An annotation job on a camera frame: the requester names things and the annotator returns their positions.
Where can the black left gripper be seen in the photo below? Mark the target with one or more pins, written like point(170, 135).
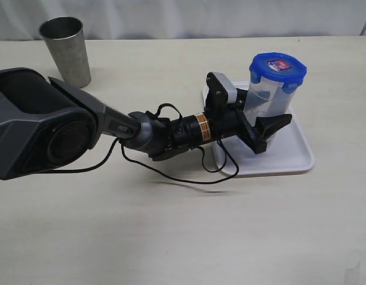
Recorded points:
point(228, 120)

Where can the tall clear plastic container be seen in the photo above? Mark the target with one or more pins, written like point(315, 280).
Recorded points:
point(265, 99)

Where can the blue plastic container lid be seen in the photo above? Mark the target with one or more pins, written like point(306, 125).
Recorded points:
point(278, 67)

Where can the stainless steel tumbler cup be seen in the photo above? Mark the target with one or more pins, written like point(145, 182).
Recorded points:
point(65, 41)

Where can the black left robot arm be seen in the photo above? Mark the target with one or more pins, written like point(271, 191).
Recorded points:
point(46, 124)

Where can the white rectangular plastic tray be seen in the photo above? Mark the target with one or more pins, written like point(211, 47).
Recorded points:
point(289, 153)

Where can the white backdrop curtain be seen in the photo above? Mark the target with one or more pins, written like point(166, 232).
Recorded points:
point(20, 20)

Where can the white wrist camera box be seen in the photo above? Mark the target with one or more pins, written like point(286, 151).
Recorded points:
point(226, 87)

